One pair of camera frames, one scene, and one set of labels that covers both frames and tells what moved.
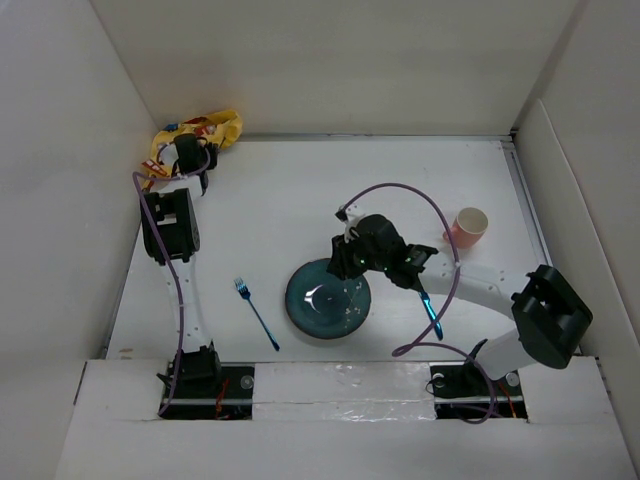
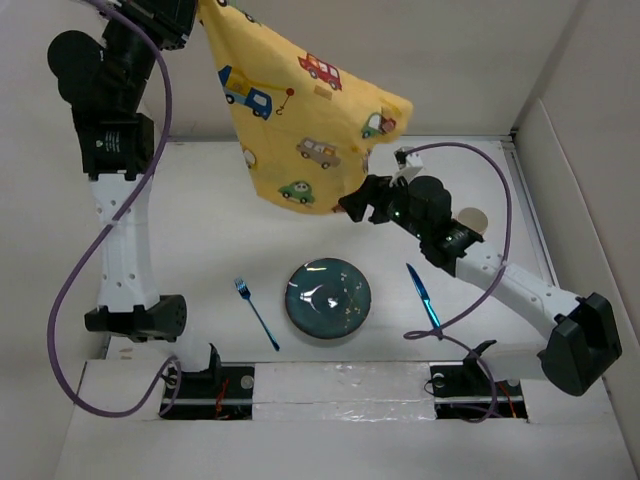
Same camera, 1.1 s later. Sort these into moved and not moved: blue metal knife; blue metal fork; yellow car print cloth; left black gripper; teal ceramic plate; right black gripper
Moved: right black gripper; left black gripper; yellow car print cloth
Not moved: teal ceramic plate; blue metal fork; blue metal knife
